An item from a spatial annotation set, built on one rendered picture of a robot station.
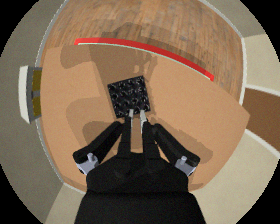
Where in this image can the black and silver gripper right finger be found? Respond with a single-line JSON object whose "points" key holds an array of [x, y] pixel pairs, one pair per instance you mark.
{"points": [[176, 154]]}

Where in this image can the black box with knobs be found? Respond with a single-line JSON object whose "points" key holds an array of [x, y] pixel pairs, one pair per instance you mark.
{"points": [[136, 86]]}

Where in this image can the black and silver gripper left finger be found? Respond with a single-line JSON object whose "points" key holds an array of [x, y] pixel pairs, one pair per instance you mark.
{"points": [[93, 154]]}

